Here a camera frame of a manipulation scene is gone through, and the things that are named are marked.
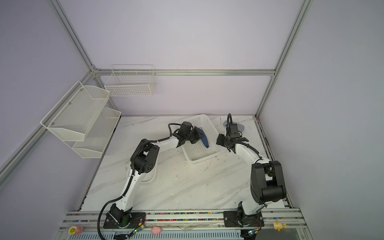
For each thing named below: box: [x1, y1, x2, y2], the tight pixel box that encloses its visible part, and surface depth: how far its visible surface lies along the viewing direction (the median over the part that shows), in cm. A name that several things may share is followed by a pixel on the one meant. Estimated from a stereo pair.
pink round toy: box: [151, 226, 161, 235], surface depth 71 cm
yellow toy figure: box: [273, 220, 289, 232], surface depth 70 cm
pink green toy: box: [68, 226, 83, 235], surface depth 69 cm
